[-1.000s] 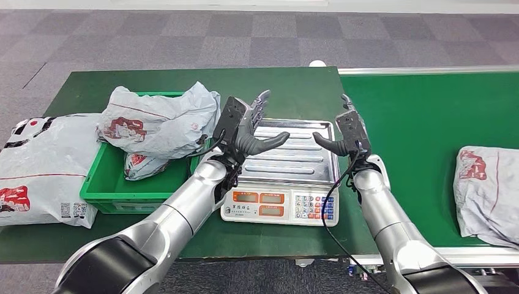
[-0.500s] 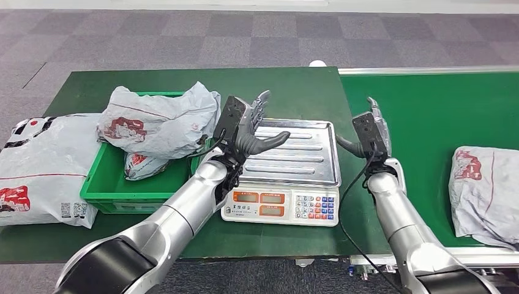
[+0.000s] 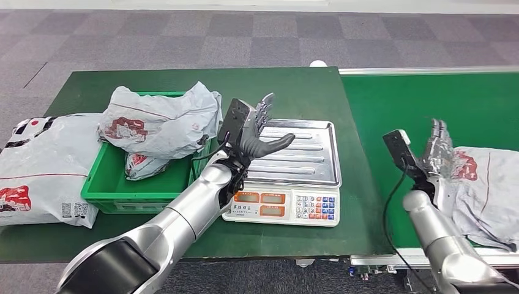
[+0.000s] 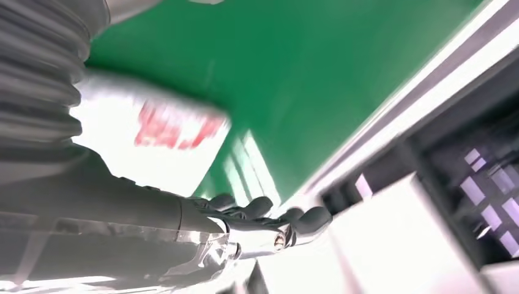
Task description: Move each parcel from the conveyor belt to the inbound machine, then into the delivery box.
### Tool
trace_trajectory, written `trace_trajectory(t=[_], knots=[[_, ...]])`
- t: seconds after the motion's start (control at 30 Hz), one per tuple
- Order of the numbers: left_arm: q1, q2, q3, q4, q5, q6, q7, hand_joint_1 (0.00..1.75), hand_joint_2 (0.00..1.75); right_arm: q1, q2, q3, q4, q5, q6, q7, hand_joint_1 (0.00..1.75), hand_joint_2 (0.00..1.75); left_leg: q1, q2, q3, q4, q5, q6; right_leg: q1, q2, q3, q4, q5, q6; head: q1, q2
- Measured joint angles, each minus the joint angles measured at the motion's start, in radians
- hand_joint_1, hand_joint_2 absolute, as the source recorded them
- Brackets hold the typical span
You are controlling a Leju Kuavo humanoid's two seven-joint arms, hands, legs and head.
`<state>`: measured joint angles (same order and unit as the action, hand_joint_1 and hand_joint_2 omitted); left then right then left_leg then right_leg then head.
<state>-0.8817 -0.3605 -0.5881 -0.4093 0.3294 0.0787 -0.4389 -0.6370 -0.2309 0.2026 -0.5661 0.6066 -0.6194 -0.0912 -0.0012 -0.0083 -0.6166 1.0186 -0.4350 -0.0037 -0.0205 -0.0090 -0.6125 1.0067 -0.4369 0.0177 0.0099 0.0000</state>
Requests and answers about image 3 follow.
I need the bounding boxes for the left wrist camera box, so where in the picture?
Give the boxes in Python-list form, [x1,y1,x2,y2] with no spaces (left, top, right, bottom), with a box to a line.
[217,98,257,145]

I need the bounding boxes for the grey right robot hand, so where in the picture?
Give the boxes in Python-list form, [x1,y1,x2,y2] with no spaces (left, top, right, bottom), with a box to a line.
[417,118,454,177]

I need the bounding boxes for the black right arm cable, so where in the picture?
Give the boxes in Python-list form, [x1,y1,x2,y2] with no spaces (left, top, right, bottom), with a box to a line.
[383,162,435,294]

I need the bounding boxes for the green conveyor belt silver frame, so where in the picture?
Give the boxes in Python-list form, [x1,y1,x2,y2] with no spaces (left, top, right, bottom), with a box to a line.
[337,64,519,281]

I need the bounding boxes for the green plastic crate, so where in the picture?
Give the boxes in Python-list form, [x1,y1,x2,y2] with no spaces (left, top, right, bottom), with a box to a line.
[81,91,214,214]

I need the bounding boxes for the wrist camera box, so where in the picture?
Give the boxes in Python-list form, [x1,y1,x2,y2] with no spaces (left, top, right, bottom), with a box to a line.
[217,98,257,145]
[382,129,427,181]

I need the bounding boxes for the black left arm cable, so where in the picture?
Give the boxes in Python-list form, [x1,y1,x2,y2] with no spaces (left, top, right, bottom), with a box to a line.
[190,132,232,163]

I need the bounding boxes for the soft white red-print parcel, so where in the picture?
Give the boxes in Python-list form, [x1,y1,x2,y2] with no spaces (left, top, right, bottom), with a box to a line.
[444,146,519,252]

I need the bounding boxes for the electronic scale with steel tray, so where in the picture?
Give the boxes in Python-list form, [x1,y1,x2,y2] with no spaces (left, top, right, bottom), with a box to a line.
[222,118,343,228]

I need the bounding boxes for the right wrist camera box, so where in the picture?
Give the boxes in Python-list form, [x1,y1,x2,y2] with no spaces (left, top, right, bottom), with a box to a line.
[382,129,427,181]

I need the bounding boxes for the plump white red-print parcel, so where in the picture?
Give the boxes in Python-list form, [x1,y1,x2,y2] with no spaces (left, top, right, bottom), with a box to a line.
[124,152,171,181]

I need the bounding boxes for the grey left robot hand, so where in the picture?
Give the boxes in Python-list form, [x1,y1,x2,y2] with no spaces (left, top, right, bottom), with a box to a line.
[231,93,296,169]

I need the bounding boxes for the large flat white mailer bag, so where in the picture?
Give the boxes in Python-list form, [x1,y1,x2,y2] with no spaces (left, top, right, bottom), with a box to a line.
[0,113,104,229]

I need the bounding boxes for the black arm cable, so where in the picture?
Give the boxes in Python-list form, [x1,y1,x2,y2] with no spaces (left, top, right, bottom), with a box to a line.
[190,132,232,163]
[383,162,435,294]

